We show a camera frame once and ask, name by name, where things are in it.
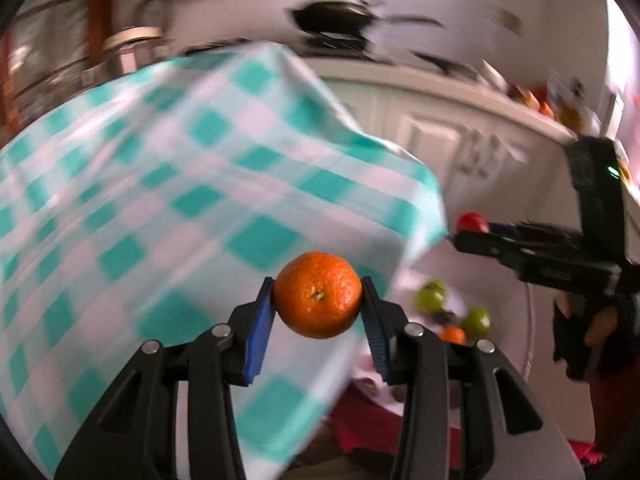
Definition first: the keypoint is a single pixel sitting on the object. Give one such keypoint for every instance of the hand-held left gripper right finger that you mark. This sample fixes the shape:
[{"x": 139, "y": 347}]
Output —
[{"x": 377, "y": 337}]

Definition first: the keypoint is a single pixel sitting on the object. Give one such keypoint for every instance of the steel pot with lid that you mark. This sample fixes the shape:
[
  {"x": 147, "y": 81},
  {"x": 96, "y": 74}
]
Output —
[{"x": 125, "y": 52}]

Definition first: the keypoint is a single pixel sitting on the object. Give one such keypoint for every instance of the wooden door frame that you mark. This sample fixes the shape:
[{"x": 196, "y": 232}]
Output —
[{"x": 100, "y": 20}]

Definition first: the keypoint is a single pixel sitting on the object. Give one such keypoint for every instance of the person's red clothing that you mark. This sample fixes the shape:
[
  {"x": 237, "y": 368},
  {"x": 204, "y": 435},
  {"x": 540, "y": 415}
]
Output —
[{"x": 365, "y": 425}]

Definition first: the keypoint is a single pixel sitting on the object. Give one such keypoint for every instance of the red cherry tomato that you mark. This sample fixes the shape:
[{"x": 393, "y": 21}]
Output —
[{"x": 472, "y": 221}]

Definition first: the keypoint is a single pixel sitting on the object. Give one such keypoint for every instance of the white plate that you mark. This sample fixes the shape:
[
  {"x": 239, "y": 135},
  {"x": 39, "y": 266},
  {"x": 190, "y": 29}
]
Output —
[{"x": 505, "y": 300}]

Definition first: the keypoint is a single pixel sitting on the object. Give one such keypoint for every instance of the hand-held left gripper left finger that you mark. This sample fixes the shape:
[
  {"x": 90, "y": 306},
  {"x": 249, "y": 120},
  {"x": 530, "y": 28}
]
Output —
[{"x": 257, "y": 342}]

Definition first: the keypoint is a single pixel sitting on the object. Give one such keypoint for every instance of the white kitchen cabinet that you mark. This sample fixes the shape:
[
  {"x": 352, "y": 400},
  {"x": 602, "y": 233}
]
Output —
[{"x": 425, "y": 130}]

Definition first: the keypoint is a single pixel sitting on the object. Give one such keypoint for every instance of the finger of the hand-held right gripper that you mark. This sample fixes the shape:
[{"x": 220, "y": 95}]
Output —
[
  {"x": 487, "y": 245},
  {"x": 530, "y": 230}
]

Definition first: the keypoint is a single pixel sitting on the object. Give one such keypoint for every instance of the black gas stove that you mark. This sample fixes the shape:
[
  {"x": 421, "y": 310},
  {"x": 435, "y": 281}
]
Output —
[{"x": 345, "y": 45}]

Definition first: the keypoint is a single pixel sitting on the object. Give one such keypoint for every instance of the small orange mandarin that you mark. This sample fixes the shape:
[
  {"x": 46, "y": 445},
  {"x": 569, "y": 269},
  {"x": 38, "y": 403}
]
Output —
[
  {"x": 317, "y": 294},
  {"x": 453, "y": 335}
]

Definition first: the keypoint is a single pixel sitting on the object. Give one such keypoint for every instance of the person's right hand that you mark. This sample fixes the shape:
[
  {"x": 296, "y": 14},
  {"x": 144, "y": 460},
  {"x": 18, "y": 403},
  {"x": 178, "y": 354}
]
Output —
[{"x": 600, "y": 327}]

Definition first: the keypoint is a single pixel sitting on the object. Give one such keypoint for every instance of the green apple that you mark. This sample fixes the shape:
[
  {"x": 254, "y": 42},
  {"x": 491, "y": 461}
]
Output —
[
  {"x": 475, "y": 321},
  {"x": 431, "y": 296}
]

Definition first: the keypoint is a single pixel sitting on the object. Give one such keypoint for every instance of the black frying pan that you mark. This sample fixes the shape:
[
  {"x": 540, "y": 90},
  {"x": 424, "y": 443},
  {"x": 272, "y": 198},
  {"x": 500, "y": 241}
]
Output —
[{"x": 330, "y": 15}]

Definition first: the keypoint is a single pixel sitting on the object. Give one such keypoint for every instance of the orange fruit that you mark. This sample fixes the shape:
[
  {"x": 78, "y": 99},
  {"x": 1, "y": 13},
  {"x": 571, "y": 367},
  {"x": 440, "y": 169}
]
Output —
[
  {"x": 546, "y": 110},
  {"x": 524, "y": 96}
]

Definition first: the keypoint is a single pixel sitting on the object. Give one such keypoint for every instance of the dark brown avocado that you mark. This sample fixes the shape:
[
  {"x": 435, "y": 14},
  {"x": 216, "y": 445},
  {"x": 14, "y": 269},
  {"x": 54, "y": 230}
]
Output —
[{"x": 444, "y": 317}]

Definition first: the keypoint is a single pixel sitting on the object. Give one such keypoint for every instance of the round grey wall fixture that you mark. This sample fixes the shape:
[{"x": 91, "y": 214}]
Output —
[{"x": 155, "y": 12}]

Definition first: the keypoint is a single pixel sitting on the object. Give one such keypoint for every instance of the teal checkered tablecloth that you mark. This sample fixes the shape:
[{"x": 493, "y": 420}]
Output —
[{"x": 150, "y": 185}]

